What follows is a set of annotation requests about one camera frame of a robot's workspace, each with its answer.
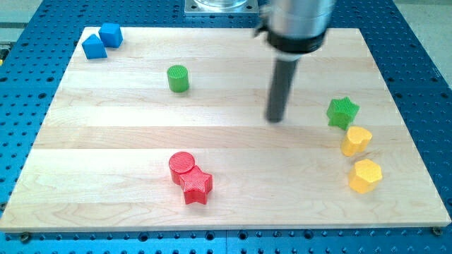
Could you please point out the blue perforated table plate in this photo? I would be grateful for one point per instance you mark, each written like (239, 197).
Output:
(39, 57)

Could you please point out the red star block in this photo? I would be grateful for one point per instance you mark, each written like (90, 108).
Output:
(196, 185)

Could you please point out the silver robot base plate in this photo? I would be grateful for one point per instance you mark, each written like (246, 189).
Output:
(210, 7)

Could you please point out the red cylinder block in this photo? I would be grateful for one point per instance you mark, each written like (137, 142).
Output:
(180, 163)

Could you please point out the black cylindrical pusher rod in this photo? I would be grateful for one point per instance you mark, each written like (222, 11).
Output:
(283, 74)

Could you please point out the blue cube block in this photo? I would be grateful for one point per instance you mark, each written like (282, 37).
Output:
(110, 34)

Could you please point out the blue triangle block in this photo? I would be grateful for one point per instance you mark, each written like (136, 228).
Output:
(93, 48)

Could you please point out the light wooden board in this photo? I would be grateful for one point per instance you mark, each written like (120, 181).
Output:
(100, 160)

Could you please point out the yellow heart block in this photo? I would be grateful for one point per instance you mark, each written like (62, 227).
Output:
(355, 140)

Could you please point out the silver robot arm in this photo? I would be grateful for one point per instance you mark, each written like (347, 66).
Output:
(293, 28)

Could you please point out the green star block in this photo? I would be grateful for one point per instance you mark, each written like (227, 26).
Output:
(341, 112)

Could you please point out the green cylinder block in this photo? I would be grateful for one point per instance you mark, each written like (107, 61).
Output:
(178, 78)

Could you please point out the yellow hexagon block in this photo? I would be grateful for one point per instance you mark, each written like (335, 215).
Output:
(364, 176)

